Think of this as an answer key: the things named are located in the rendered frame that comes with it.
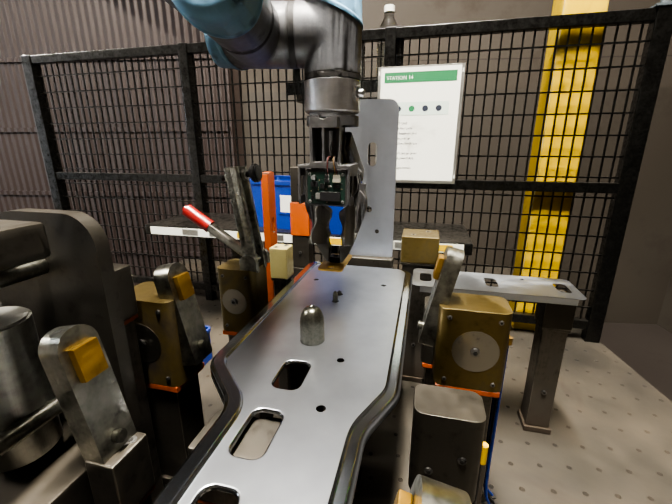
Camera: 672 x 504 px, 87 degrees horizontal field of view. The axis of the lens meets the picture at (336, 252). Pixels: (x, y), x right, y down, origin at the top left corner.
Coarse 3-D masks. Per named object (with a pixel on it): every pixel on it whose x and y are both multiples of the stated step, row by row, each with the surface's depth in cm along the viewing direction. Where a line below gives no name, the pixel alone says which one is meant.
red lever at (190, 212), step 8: (184, 208) 60; (192, 208) 60; (192, 216) 60; (200, 216) 60; (200, 224) 60; (208, 224) 60; (216, 232) 60; (224, 232) 60; (224, 240) 60; (232, 240) 60; (232, 248) 60; (240, 248) 60
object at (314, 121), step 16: (320, 128) 47; (336, 128) 46; (320, 144) 48; (336, 144) 47; (320, 160) 48; (336, 160) 48; (304, 176) 49; (320, 176) 47; (336, 176) 46; (352, 176) 47; (304, 192) 50; (320, 192) 47; (336, 192) 46; (352, 192) 48
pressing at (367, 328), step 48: (288, 288) 63; (336, 288) 64; (384, 288) 64; (240, 336) 47; (288, 336) 48; (336, 336) 48; (384, 336) 48; (240, 384) 38; (336, 384) 38; (384, 384) 38; (240, 432) 32; (288, 432) 32; (336, 432) 32; (192, 480) 27; (240, 480) 27; (288, 480) 27; (336, 480) 27
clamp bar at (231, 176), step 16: (224, 176) 57; (240, 176) 56; (256, 176) 55; (240, 192) 56; (240, 208) 56; (240, 224) 57; (256, 224) 60; (240, 240) 58; (256, 240) 60; (256, 256) 59; (256, 272) 59
